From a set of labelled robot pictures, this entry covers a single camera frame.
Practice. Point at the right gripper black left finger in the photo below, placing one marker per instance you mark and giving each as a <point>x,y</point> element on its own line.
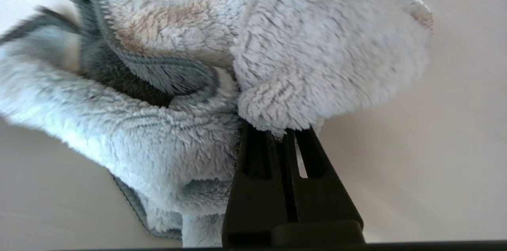
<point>253,203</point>

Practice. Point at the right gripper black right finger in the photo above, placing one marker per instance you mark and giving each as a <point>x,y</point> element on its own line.
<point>324,199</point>

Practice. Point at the light blue microfibre cloth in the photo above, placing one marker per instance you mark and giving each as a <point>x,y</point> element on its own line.
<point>158,124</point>

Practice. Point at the beige sink basin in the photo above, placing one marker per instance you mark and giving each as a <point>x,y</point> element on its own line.
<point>455,124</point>

